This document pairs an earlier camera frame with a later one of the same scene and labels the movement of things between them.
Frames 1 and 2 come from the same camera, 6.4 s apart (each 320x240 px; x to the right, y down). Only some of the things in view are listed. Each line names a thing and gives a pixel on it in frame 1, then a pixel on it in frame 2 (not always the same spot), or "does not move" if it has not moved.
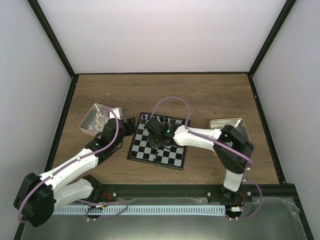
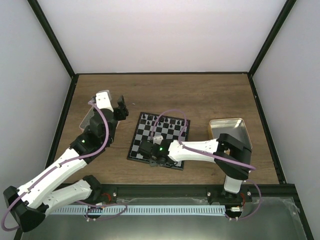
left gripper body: [131, 129] -> [123, 113]
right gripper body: [156, 144] -> [153, 162]
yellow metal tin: [238, 123] does not move
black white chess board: [140, 148] does not move
